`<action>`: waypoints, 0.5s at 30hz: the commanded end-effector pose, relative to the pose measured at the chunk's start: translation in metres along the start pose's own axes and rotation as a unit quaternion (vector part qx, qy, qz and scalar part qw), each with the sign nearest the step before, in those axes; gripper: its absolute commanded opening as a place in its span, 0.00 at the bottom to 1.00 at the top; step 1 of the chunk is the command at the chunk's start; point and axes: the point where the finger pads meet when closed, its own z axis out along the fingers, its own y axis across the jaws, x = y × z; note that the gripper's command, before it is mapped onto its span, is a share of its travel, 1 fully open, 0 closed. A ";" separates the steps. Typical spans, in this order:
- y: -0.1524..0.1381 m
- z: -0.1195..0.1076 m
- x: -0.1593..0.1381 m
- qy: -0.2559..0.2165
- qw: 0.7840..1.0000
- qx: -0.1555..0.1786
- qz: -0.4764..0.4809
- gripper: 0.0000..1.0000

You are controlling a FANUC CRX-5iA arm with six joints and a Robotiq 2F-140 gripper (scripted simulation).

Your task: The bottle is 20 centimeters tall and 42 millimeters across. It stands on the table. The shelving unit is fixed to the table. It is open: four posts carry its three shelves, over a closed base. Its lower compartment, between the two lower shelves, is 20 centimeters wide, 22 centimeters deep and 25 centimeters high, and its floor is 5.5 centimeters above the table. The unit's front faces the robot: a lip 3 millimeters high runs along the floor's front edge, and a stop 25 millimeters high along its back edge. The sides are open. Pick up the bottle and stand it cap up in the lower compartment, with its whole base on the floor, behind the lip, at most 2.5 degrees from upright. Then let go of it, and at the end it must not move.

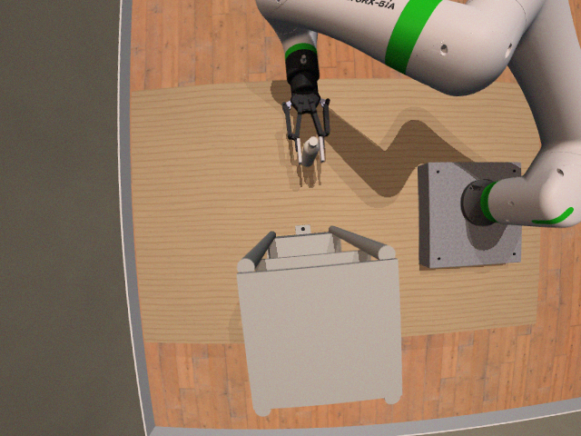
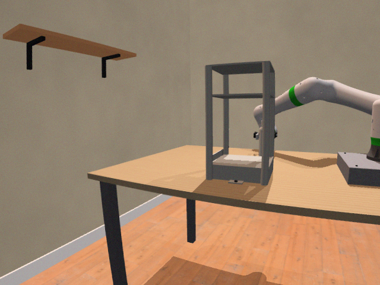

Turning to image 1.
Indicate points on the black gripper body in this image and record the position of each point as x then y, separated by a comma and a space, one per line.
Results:
304, 85

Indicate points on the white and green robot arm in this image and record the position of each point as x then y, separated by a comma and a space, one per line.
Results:
460, 49

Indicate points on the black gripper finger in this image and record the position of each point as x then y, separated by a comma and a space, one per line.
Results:
326, 120
286, 108

